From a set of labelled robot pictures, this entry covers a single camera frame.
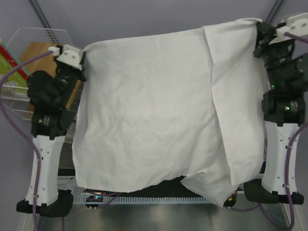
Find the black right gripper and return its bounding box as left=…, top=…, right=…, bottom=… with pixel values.
left=255, top=20, right=296, bottom=91

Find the white long sleeve shirt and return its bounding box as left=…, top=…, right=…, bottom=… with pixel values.
left=72, top=18, right=267, bottom=206

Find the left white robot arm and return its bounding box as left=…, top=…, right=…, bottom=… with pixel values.
left=16, top=51, right=86, bottom=218

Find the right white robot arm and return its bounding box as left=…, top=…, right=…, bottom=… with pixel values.
left=244, top=22, right=308, bottom=205

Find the green book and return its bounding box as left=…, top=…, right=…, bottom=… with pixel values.
left=0, top=53, right=29, bottom=98

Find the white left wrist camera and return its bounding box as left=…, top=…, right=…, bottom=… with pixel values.
left=48, top=44, right=83, bottom=71

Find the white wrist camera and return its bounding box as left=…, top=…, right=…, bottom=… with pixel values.
left=48, top=44, right=83, bottom=71
left=276, top=13, right=308, bottom=40

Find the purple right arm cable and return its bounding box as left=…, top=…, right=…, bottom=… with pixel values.
left=258, top=32, right=308, bottom=231

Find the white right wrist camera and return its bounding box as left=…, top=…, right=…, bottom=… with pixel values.
left=276, top=13, right=308, bottom=40

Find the white wire shelf rack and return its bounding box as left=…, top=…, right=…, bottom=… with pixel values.
left=0, top=26, right=84, bottom=169

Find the slotted grey cable duct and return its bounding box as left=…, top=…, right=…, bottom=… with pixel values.
left=73, top=194, right=210, bottom=205

